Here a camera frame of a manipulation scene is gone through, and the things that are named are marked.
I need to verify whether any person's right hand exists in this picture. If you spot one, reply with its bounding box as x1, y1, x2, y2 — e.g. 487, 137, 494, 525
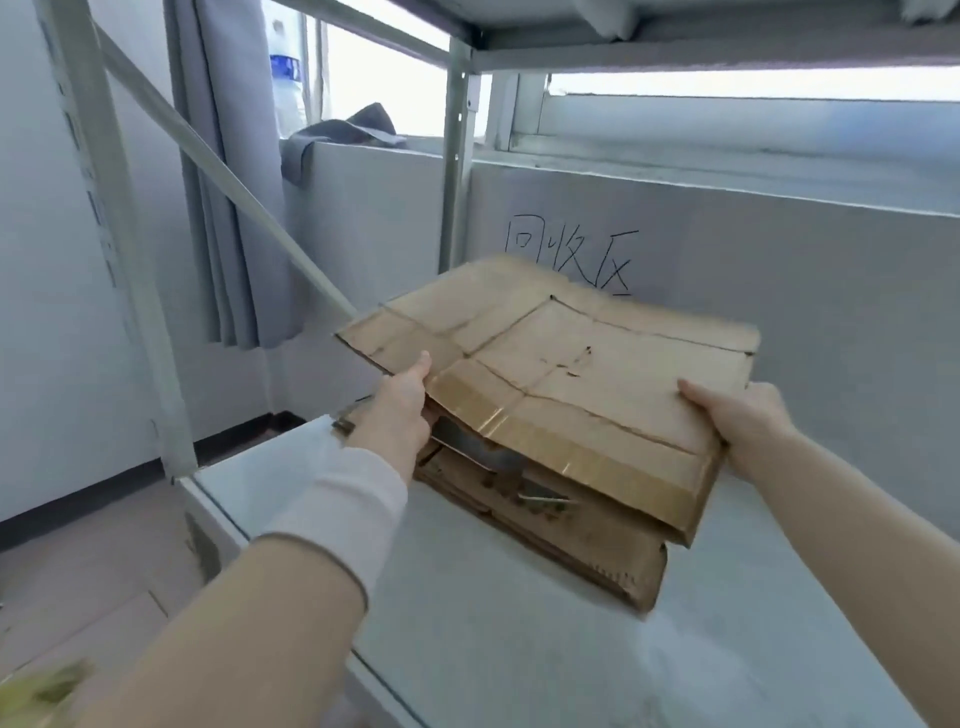
677, 378, 800, 487

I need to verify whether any person's left hand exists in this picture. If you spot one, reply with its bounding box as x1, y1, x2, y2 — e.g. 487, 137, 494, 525
343, 350, 435, 485

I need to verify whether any glossy taped cardboard box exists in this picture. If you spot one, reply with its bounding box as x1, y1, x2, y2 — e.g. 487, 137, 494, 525
419, 404, 579, 511

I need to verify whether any plain brown cardboard box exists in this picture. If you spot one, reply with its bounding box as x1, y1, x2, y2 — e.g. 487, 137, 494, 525
333, 254, 763, 547

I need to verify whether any green printed cardboard box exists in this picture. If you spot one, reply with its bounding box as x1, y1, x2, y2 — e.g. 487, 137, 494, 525
329, 404, 669, 613

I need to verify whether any person's right forearm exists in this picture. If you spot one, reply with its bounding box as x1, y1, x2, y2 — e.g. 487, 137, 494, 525
731, 427, 960, 676

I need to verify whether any person's left forearm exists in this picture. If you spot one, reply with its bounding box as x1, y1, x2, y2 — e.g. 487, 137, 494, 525
74, 442, 421, 728

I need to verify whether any white wrist sleeve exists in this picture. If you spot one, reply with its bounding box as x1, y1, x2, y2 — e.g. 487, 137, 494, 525
262, 442, 410, 609

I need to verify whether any white handwritten paper sign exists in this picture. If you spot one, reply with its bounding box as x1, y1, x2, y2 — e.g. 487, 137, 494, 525
498, 209, 654, 298

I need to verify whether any grey curtain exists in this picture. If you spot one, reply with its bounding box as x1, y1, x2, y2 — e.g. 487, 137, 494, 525
163, 0, 305, 350

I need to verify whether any white metal shelf rack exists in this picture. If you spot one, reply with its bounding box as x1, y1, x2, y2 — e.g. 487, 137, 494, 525
0, 0, 960, 728

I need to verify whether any grey cloth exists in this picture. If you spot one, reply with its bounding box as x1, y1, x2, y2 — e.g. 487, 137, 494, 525
281, 102, 410, 185

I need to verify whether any clear plastic water bottle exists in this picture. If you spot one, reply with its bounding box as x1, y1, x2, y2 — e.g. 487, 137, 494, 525
268, 18, 307, 140

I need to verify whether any pile of crumpled yellowish tape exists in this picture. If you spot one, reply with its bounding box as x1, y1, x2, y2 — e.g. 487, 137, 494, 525
0, 659, 95, 728

